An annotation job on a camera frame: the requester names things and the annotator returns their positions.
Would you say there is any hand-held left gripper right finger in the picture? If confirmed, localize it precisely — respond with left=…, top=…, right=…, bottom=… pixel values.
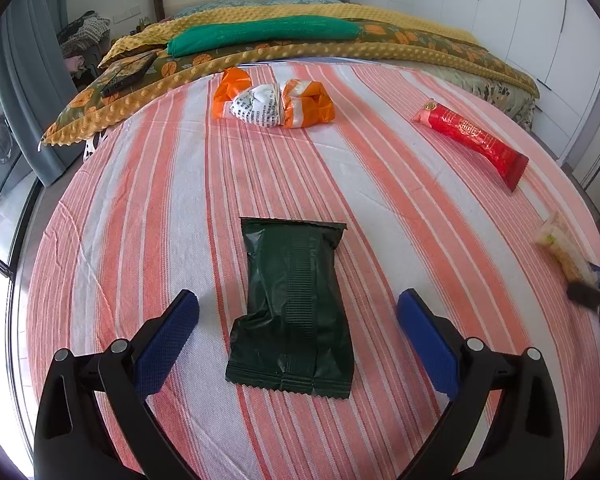
left=397, top=288, right=566, bottom=480

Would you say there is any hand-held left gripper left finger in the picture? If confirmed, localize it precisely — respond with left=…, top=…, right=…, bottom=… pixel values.
left=34, top=289, right=201, bottom=480

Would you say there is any pale yellow snack packet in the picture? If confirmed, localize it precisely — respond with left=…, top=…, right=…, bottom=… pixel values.
left=535, top=211, right=598, bottom=286

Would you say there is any dark green foil packet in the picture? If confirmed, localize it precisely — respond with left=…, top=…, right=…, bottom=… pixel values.
left=225, top=216, right=356, bottom=401

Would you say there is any long red packet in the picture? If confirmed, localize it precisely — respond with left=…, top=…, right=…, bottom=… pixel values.
left=412, top=100, right=530, bottom=193

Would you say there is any orange white striped tablecloth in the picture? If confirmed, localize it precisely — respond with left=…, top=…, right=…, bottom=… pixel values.
left=26, top=60, right=600, bottom=480

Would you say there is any glass balcony door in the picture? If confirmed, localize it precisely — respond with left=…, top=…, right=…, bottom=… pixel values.
left=0, top=75, right=46, bottom=281

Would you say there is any yellow dotted floral blanket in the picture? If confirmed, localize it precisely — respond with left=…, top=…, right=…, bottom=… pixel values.
left=40, top=2, right=540, bottom=147

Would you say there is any orange white plastic bag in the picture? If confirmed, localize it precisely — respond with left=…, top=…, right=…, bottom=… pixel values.
left=212, top=66, right=337, bottom=130

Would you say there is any white wardrobe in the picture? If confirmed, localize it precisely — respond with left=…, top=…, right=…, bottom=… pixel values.
left=410, top=0, right=600, bottom=191

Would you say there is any grey blue curtain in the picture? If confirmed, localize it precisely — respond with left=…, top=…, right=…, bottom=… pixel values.
left=0, top=0, right=83, bottom=186

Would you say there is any pile of clothes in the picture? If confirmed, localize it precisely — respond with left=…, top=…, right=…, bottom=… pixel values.
left=57, top=10, right=112, bottom=86

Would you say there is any green pillow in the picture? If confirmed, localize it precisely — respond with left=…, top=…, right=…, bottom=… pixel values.
left=166, top=16, right=361, bottom=58

